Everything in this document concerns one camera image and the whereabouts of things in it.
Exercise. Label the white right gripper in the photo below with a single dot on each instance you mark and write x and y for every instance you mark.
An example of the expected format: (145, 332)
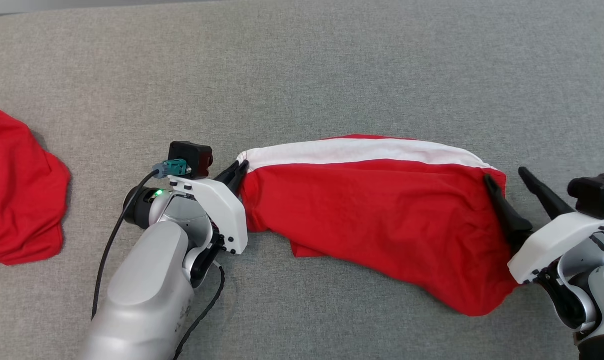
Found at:
(552, 245)

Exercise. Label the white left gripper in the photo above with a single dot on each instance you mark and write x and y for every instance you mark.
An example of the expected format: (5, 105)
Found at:
(222, 210)

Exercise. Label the red shorts with white stripe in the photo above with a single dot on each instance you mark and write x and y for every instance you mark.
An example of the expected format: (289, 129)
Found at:
(382, 215)

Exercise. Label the red shirt with white sleeves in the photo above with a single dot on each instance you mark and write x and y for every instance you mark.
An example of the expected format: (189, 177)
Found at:
(17, 200)

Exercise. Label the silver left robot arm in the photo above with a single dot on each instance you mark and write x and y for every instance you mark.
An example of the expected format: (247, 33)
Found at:
(142, 290)

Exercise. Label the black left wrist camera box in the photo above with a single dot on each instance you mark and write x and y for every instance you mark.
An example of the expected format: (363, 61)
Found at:
(191, 159)

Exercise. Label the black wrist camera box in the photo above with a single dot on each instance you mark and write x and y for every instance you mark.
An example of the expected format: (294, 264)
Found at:
(191, 159)
(594, 195)

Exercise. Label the teal left camera connector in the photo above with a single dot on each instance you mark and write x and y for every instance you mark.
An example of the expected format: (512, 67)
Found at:
(171, 168)

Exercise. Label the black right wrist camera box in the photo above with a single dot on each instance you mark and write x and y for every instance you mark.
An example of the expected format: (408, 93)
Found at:
(594, 195)

